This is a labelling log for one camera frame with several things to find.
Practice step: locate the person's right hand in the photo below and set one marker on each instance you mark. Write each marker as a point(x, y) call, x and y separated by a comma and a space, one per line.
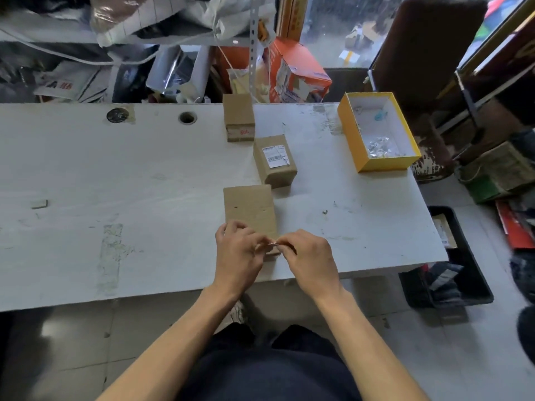
point(311, 263)

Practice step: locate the person's left hand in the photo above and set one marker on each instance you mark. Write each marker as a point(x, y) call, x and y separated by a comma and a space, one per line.
point(234, 263)

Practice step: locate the person's left fingers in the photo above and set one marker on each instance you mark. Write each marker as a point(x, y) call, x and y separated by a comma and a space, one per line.
point(246, 237)

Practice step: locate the person's right fingers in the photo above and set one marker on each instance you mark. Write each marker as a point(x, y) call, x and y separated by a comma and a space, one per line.
point(290, 243)

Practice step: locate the person's left forearm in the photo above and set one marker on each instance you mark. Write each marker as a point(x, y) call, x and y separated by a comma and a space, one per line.
point(175, 350)

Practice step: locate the person's right forearm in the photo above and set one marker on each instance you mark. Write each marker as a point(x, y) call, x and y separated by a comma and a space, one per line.
point(368, 354)

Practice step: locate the plain brown cardboard box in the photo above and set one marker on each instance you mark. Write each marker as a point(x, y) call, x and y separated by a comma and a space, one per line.
point(250, 206)

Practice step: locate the white-labelled brown cardboard box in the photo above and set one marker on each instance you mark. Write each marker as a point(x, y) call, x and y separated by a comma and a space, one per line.
point(276, 171)

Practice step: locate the person's shoe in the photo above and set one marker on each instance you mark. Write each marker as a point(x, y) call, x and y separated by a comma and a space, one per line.
point(238, 314)

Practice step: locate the red-printed brown cardboard box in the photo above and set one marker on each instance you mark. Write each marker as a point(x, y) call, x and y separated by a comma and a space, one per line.
point(238, 116)

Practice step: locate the person's dark shorts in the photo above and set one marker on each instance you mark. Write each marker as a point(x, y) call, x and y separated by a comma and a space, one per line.
point(267, 367)

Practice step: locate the yellow open box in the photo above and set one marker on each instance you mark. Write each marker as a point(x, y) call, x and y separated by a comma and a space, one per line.
point(393, 162)

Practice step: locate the pile of small silver parts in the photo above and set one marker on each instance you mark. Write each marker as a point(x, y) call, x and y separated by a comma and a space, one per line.
point(382, 146)

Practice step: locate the small blue plastic bag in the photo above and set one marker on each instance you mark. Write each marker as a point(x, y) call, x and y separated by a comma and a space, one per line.
point(380, 116)

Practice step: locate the orange cardboard box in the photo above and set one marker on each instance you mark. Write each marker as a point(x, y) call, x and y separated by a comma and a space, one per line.
point(299, 68)

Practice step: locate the black round hole cover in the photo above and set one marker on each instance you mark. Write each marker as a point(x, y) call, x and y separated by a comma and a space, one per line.
point(117, 115)

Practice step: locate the black plastic floor tray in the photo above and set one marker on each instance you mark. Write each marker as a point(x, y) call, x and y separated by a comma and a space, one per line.
point(472, 263)

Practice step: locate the small white block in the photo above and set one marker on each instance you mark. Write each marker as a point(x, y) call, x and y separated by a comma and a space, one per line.
point(39, 204)

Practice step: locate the worn green cardboard box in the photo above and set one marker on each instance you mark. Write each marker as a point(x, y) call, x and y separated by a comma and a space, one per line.
point(497, 171)

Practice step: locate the red flat package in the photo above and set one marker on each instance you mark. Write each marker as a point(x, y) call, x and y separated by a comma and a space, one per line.
point(516, 229)

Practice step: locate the dark brown chair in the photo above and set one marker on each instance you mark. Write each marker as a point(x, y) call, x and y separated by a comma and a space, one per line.
point(422, 58)

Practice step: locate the folded newspaper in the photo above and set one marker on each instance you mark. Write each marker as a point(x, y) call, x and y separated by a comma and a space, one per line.
point(69, 81)

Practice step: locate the perforated metal shelf post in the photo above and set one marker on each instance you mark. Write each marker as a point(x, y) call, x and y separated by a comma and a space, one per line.
point(255, 45)

